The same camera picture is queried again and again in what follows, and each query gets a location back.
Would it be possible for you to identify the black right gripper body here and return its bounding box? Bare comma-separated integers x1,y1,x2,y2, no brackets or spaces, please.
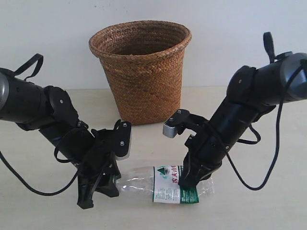
185,115,226,168

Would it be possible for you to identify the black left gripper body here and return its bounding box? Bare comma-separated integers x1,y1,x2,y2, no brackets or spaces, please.
78,129,120,181

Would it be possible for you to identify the clear plastic bottle green label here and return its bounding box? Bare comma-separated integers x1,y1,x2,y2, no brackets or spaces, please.
116,165,214,205

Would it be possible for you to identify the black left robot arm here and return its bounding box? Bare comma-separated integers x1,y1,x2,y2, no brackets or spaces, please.
0,69,127,209

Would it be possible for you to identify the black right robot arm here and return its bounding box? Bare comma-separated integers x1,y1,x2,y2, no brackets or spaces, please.
179,53,307,189

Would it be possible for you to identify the brown woven wicker basket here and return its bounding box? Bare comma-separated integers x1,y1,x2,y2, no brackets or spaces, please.
89,20,192,126

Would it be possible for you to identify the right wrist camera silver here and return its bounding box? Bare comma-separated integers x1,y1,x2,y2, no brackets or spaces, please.
163,109,190,138

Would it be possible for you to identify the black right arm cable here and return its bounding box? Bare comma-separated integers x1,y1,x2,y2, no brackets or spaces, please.
225,32,307,191

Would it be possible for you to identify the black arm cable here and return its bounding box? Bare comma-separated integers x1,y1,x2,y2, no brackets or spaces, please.
225,32,307,191
0,53,96,195

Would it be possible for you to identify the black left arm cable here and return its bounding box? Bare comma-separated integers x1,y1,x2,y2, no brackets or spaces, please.
0,53,96,195

